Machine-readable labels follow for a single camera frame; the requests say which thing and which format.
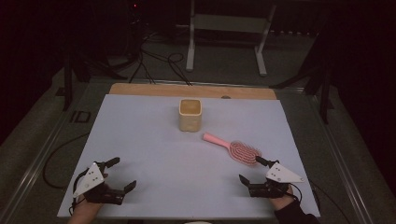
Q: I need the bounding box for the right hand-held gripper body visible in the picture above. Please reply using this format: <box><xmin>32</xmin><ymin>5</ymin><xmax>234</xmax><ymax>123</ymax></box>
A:
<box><xmin>247</xmin><ymin>160</ymin><xmax>305</xmax><ymax>199</ymax></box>

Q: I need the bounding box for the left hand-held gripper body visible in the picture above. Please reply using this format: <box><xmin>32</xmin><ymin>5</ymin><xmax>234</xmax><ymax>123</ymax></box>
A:
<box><xmin>72</xmin><ymin>161</ymin><xmax>126</xmax><ymax>206</ymax></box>

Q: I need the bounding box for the pink hairbrush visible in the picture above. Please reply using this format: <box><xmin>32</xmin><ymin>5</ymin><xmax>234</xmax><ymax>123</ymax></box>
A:
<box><xmin>202</xmin><ymin>132</ymin><xmax>262</xmax><ymax>166</ymax></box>

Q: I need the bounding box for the cream square cup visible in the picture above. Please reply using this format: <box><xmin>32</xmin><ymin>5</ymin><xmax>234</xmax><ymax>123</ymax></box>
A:
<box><xmin>178</xmin><ymin>98</ymin><xmax>204</xmax><ymax>133</ymax></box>

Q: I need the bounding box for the person's left hand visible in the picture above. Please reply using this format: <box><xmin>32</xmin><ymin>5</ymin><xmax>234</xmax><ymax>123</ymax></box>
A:
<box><xmin>72</xmin><ymin>194</ymin><xmax>106</xmax><ymax>218</ymax></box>

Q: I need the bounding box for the person's right hand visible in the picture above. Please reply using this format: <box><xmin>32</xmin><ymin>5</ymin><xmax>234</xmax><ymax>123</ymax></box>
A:
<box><xmin>269</xmin><ymin>185</ymin><xmax>297</xmax><ymax>213</ymax></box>

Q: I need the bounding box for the black stand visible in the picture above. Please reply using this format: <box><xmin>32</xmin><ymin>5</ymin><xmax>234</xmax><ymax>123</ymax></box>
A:
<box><xmin>54</xmin><ymin>46</ymin><xmax>129</xmax><ymax>113</ymax></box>
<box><xmin>269</xmin><ymin>31</ymin><xmax>336</xmax><ymax>125</ymax></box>

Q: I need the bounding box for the grey metal stand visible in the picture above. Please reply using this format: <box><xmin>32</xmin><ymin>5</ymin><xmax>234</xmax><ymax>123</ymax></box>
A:
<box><xmin>185</xmin><ymin>0</ymin><xmax>278</xmax><ymax>77</ymax></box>

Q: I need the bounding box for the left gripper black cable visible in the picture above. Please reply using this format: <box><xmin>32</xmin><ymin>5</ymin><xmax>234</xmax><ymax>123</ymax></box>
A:
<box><xmin>69</xmin><ymin>167</ymin><xmax>92</xmax><ymax>216</ymax></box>

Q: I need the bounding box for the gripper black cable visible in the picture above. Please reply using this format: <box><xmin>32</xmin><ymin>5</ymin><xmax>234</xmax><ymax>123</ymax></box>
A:
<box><xmin>69</xmin><ymin>167</ymin><xmax>92</xmax><ymax>216</ymax></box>
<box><xmin>288</xmin><ymin>182</ymin><xmax>304</xmax><ymax>202</ymax></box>

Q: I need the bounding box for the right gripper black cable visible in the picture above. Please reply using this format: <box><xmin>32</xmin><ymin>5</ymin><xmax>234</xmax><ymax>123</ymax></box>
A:
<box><xmin>288</xmin><ymin>182</ymin><xmax>304</xmax><ymax>202</ymax></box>

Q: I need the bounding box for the black floor cable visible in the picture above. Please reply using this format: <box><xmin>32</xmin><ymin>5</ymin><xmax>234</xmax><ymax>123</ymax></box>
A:
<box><xmin>309</xmin><ymin>179</ymin><xmax>351</xmax><ymax>224</ymax></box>
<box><xmin>42</xmin><ymin>133</ymin><xmax>92</xmax><ymax>189</ymax></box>

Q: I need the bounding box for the metal floor rail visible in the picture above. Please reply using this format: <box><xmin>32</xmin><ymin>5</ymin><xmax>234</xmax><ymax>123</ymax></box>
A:
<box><xmin>307</xmin><ymin>92</ymin><xmax>379</xmax><ymax>224</ymax></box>
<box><xmin>0</xmin><ymin>108</ymin><xmax>74</xmax><ymax>224</ymax></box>

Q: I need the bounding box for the black cable bundle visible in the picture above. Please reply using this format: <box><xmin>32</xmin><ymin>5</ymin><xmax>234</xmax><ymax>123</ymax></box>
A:
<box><xmin>128</xmin><ymin>17</ymin><xmax>157</xmax><ymax>85</ymax></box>

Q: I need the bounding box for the black looped cable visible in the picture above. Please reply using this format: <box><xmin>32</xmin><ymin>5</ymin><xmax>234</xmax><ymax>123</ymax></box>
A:
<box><xmin>141</xmin><ymin>49</ymin><xmax>193</xmax><ymax>87</ymax></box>

